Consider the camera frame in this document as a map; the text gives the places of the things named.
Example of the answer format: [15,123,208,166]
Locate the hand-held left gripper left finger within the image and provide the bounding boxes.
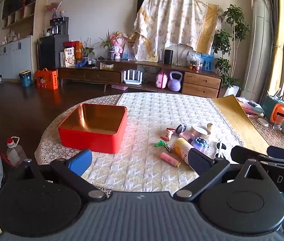
[23,149,112,203]

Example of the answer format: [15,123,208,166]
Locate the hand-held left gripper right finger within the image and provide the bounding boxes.
[173,148,270,202]

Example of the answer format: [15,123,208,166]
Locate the purple toy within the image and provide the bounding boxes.
[188,137,209,153]

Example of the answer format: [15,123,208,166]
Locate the yellow cylindrical can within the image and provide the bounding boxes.
[172,138,195,166]

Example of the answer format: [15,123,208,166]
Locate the red tin box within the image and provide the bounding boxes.
[58,103,128,154]

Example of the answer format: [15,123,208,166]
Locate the pink soap dish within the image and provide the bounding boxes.
[179,130,195,141]

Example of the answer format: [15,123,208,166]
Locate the pink tube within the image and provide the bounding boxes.
[160,152,181,167]

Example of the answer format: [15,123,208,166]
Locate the roll of beige tape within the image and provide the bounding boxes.
[191,125,210,139]

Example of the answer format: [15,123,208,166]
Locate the small red snack packet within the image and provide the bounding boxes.
[160,128,176,141]

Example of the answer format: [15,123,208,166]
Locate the orange appliance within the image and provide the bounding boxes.
[269,103,284,129]

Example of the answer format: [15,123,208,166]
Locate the pile of plastic packets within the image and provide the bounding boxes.
[236,97,266,118]

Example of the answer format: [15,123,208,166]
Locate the teal knife block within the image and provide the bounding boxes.
[262,84,284,121]

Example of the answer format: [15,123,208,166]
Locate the oil bottle with red cap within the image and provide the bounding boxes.
[6,137,27,167]

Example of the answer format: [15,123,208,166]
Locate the red plastic basket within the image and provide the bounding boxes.
[0,153,16,167]

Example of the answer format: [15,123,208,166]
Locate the purple kettlebell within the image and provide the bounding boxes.
[167,71,183,92]

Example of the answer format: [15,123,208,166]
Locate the wooden TV stand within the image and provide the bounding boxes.
[57,60,223,98]

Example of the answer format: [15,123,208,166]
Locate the pink toy case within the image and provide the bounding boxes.
[156,71,169,89]

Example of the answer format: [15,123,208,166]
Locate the orange gift box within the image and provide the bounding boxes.
[35,68,58,90]

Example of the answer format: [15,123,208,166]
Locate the blue box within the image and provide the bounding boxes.
[201,53,214,71]

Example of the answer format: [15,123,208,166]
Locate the covered standing air conditioner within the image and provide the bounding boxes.
[241,0,275,103]

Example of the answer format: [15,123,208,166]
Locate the teal bin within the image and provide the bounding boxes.
[19,70,33,87]

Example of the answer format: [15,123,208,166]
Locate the white router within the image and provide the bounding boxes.
[123,69,143,85]

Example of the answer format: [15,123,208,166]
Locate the plastic bag of fruit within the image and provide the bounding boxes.
[186,51,203,71]

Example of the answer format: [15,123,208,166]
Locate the printed snack bag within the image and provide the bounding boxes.
[64,48,76,68]

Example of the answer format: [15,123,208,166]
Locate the black speaker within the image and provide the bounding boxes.
[164,49,174,65]

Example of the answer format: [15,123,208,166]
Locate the yellow curtain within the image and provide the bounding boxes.
[267,0,284,96]

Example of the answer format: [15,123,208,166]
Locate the potted tree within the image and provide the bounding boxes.
[212,4,251,98]

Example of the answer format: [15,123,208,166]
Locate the small orchid plant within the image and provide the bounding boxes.
[80,37,96,59]

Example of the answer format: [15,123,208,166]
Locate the black cabinet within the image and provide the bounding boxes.
[38,34,69,71]

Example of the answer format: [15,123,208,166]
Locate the potted plant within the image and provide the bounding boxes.
[99,30,116,61]

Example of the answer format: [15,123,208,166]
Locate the pink doll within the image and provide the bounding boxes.
[110,31,129,60]

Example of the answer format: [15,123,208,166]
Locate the black coffee machine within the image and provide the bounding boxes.
[50,17,69,36]

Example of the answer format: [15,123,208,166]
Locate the floral cloth cover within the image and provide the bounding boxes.
[133,0,222,61]

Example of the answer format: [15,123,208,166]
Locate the vase with flowers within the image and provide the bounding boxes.
[45,0,68,20]

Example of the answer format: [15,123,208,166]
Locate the black television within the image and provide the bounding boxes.
[137,0,148,14]

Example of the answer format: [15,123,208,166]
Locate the wall shelf unit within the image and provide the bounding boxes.
[0,0,40,74]

